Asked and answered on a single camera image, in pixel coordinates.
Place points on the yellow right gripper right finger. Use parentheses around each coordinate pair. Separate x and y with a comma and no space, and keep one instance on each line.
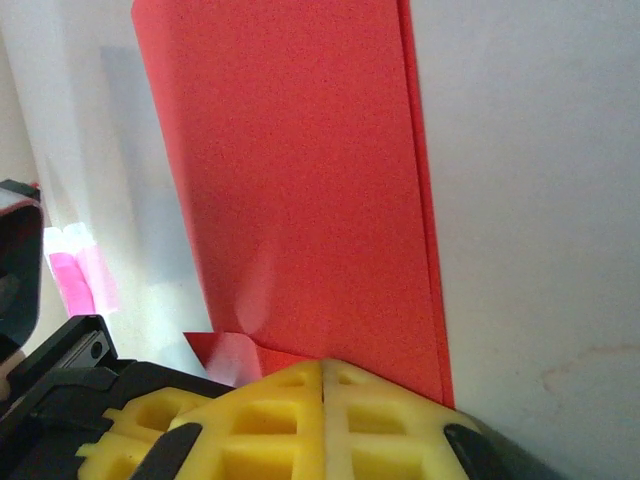
(400,440)

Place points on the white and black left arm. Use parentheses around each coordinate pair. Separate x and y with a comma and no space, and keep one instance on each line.
(17,275)

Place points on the pink sticky note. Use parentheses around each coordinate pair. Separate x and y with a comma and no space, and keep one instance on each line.
(75,280)

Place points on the red paper sheet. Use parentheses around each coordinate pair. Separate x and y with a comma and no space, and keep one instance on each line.
(310,175)

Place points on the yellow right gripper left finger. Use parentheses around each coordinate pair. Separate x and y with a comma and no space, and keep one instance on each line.
(260,430)

